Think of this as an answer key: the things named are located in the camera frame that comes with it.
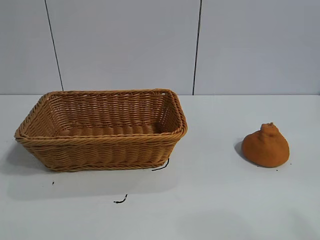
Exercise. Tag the orange mandarin with knobbed stem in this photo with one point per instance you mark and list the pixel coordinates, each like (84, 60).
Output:
(266, 150)

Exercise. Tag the brown woven wicker basket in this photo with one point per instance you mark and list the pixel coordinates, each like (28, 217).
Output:
(100, 152)

